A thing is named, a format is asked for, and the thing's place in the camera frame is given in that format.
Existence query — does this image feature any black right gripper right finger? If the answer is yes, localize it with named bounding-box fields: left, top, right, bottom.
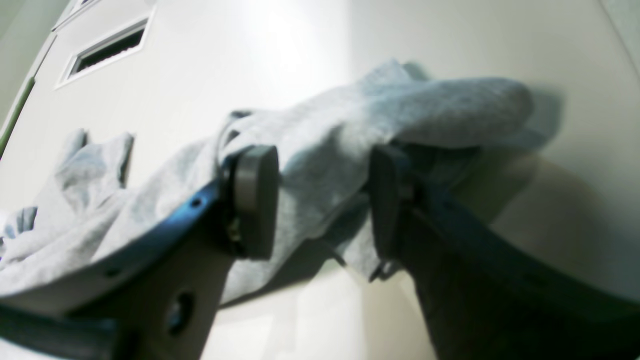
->
left=369, top=145, right=640, bottom=360

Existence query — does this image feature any grey t-shirt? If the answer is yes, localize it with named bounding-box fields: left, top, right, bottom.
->
left=1, top=60, right=535, bottom=304

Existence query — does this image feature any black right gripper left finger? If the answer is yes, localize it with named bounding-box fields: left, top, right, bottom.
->
left=0, top=145, right=280, bottom=360

